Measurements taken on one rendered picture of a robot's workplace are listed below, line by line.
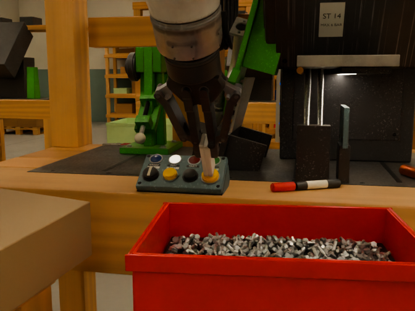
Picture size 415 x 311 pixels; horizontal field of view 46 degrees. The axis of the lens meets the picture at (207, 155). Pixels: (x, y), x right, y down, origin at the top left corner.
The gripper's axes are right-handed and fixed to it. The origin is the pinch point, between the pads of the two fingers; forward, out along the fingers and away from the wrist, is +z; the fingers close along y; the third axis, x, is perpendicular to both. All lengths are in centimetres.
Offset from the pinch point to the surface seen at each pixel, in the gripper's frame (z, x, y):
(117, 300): 159, 58, -72
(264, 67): 2.5, 28.6, 6.9
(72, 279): 77, 20, -56
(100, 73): 581, 862, -459
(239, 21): -0.8, 41.7, 0.8
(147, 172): 3.9, -0.5, -10.7
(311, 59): -9.1, 13.8, 16.1
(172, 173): 4.0, -0.5, -6.4
